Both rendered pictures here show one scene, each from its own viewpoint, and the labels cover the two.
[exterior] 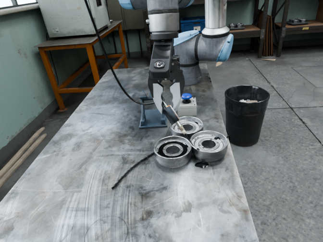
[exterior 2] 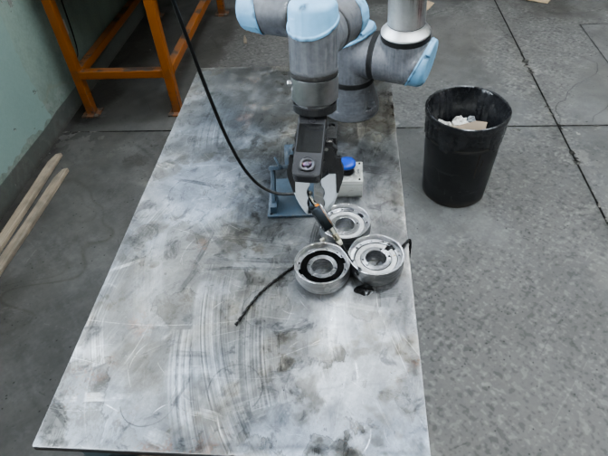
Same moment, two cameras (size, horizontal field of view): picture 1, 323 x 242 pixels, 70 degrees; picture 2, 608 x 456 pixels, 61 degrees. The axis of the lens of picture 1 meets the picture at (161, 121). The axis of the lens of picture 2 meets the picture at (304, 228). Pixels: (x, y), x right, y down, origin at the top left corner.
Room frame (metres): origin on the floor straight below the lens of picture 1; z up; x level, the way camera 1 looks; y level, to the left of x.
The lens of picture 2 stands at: (-0.12, 0.00, 1.56)
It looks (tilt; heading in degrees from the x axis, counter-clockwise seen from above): 44 degrees down; 0
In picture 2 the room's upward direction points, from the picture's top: 5 degrees counter-clockwise
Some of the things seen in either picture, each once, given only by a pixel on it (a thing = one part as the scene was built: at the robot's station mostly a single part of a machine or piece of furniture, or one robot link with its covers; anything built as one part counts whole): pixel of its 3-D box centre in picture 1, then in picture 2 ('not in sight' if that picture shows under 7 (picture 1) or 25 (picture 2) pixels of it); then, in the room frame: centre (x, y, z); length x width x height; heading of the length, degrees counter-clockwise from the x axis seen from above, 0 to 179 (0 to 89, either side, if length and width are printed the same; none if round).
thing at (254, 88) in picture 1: (243, 116); (460, 150); (1.65, -0.69, 0.21); 0.34 x 0.34 x 0.43
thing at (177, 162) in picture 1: (173, 151); (322, 269); (0.52, -0.02, 0.82); 0.10 x 0.10 x 0.04
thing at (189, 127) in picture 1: (186, 129); (345, 227); (0.63, -0.08, 0.82); 0.10 x 0.10 x 0.04
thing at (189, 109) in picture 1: (186, 105); (346, 176); (0.78, -0.10, 0.82); 0.08 x 0.07 x 0.05; 173
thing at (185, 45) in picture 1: (187, 46); (354, 50); (1.11, -0.16, 0.97); 0.13 x 0.12 x 0.14; 61
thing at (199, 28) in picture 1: (196, 25); not in sight; (4.18, -0.76, 0.56); 0.52 x 0.38 x 0.22; 80
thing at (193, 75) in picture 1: (187, 70); (351, 91); (1.11, -0.15, 0.85); 0.15 x 0.15 x 0.10
